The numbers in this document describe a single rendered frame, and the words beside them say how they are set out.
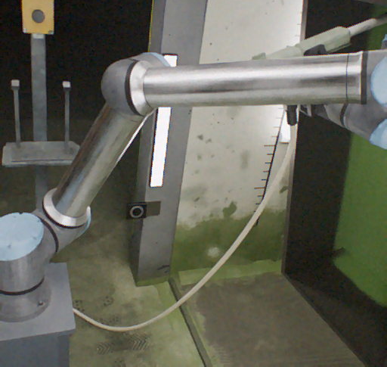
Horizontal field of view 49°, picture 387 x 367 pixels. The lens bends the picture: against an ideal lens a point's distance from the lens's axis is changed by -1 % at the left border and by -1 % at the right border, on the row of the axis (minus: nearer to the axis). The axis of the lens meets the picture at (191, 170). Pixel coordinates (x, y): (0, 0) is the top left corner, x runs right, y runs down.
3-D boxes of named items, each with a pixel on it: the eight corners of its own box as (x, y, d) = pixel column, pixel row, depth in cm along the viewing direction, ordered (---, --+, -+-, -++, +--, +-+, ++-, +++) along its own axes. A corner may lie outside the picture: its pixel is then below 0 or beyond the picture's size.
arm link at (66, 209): (13, 234, 137) (115, 43, 97) (50, 209, 152) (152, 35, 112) (48, 266, 136) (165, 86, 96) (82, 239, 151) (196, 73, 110)
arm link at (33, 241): (-22, 279, 124) (-28, 229, 116) (21, 249, 138) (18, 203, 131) (19, 300, 119) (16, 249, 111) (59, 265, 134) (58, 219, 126)
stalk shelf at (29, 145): (75, 143, 206) (75, 141, 205) (81, 165, 187) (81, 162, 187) (6, 144, 195) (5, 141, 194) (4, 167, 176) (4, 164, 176)
